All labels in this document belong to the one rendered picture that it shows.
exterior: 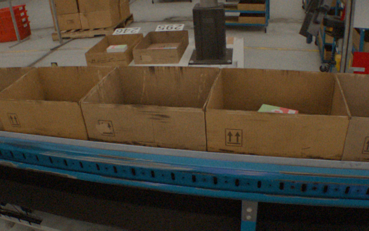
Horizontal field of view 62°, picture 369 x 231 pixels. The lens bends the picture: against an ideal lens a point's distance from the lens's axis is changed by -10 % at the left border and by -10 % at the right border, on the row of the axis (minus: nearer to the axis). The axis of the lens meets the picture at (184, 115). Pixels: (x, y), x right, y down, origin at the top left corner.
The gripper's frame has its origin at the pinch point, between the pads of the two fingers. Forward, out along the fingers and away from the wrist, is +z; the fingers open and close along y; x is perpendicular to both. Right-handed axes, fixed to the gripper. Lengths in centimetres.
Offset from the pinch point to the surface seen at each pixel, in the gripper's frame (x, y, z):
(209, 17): 21, 99, -6
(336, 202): -24, -13, 44
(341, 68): -48, 62, -6
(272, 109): -5.2, 17.4, 27.3
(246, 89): 4.9, 22.3, 24.6
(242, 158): 4.8, -4.6, 43.0
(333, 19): -33, 59, -26
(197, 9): 29, 99, -8
